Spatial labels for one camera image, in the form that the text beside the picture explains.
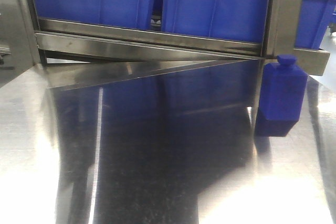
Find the blue bottle-shaped part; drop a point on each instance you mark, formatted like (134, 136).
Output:
(282, 91)

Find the blue plastic bin middle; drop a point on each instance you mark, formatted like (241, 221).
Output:
(238, 20)

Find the blue plastic bin right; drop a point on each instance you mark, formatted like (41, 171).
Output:
(315, 16)

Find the stainless steel shelf frame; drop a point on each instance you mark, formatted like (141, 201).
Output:
(96, 41)

